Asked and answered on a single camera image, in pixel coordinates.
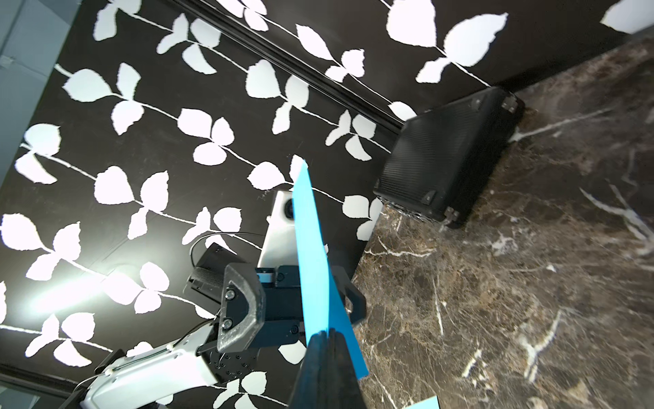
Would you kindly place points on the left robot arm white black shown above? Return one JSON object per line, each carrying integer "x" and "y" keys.
{"x": 145, "y": 380}

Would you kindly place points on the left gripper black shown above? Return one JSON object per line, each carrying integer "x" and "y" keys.
{"x": 245, "y": 316}

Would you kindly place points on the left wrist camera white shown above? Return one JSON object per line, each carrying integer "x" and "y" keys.
{"x": 279, "y": 246}

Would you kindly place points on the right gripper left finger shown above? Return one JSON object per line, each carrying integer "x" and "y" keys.
{"x": 309, "y": 389}

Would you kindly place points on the black case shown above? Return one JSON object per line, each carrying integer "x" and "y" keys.
{"x": 445, "y": 157}

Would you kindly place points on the blue square paper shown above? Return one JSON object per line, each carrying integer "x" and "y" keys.
{"x": 322, "y": 306}

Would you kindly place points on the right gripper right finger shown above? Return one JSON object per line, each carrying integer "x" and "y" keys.
{"x": 344, "y": 391}

